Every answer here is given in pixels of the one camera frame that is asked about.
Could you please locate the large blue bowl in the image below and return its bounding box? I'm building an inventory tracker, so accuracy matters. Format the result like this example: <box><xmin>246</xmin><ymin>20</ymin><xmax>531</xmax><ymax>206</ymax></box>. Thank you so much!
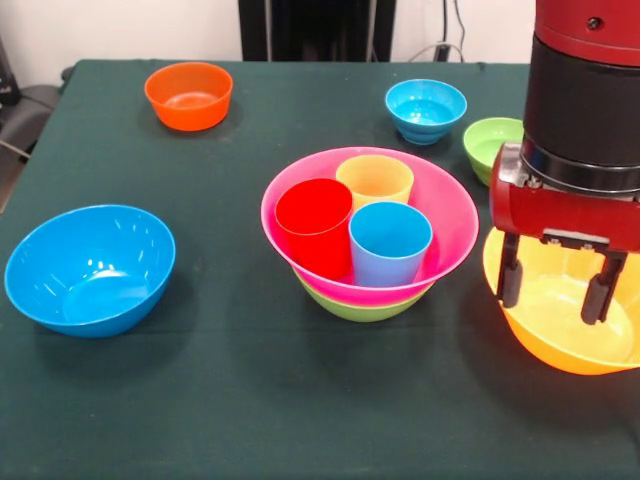
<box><xmin>3</xmin><ymin>203</ymin><xmax>177</xmax><ymax>339</ymax></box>

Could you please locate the dark grey office chair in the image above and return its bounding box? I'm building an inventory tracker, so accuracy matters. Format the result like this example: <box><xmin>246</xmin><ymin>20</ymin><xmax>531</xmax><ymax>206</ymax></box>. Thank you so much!
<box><xmin>0</xmin><ymin>34</ymin><xmax>76</xmax><ymax>161</ymax></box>

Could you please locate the white cable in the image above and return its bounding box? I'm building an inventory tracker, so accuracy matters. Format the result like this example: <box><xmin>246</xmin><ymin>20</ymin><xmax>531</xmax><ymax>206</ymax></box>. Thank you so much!
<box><xmin>407</xmin><ymin>42</ymin><xmax>464</xmax><ymax>63</ymax></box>

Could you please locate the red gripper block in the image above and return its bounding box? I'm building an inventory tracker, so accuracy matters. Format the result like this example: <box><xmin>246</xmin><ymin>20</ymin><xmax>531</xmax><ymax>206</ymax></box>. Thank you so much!
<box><xmin>489</xmin><ymin>141</ymin><xmax>640</xmax><ymax>327</ymax></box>

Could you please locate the black wall cable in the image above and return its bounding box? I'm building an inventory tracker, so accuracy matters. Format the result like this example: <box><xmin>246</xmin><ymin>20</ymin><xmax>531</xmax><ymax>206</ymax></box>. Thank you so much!
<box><xmin>442</xmin><ymin>0</ymin><xmax>467</xmax><ymax>64</ymax></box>

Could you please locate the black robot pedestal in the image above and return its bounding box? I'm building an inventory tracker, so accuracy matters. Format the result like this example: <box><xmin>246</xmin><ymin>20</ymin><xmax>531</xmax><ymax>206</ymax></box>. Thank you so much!
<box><xmin>238</xmin><ymin>0</ymin><xmax>396</xmax><ymax>63</ymax></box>

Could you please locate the red cup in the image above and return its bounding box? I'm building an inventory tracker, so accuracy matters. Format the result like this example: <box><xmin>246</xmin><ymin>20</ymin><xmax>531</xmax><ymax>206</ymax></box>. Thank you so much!
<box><xmin>274</xmin><ymin>177</ymin><xmax>355</xmax><ymax>280</ymax></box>

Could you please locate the small red-orange bowl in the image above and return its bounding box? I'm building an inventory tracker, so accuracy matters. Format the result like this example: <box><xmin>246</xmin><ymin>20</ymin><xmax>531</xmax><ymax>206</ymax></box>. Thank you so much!
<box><xmin>144</xmin><ymin>61</ymin><xmax>234</xmax><ymax>133</ymax></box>

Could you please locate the yellow cup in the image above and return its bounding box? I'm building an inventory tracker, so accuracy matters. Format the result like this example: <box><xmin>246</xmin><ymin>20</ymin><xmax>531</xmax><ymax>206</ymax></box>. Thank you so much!
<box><xmin>335</xmin><ymin>154</ymin><xmax>416</xmax><ymax>211</ymax></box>

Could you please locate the small blue bowl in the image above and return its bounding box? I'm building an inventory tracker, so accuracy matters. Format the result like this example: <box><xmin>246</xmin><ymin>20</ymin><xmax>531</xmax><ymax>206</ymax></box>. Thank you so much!
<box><xmin>384</xmin><ymin>78</ymin><xmax>469</xmax><ymax>146</ymax></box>

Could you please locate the small green bowl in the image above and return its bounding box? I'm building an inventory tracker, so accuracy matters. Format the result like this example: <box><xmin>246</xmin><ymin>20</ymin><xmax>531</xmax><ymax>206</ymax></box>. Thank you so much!
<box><xmin>462</xmin><ymin>117</ymin><xmax>525</xmax><ymax>187</ymax></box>

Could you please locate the blue cup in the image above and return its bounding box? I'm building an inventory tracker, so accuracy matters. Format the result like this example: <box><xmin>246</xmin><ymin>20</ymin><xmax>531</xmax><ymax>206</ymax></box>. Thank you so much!
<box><xmin>348</xmin><ymin>201</ymin><xmax>434</xmax><ymax>288</ymax></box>

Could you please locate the large orange bowl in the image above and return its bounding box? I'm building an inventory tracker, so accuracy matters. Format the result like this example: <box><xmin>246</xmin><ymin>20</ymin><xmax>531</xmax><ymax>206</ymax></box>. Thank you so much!
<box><xmin>482</xmin><ymin>227</ymin><xmax>640</xmax><ymax>376</ymax></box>

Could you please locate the dark green tablecloth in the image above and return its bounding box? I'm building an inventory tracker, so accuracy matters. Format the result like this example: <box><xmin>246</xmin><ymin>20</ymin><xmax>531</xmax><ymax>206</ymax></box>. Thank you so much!
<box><xmin>0</xmin><ymin>58</ymin><xmax>640</xmax><ymax>480</ymax></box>

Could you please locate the large pink bowl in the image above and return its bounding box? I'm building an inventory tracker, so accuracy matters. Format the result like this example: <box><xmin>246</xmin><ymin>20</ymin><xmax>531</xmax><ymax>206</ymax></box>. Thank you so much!
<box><xmin>260</xmin><ymin>146</ymin><xmax>480</xmax><ymax>307</ymax></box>

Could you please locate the large green bowl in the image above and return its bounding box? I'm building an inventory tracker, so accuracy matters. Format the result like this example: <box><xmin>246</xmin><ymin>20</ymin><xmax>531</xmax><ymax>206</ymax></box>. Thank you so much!
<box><xmin>292</xmin><ymin>269</ymin><xmax>434</xmax><ymax>323</ymax></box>

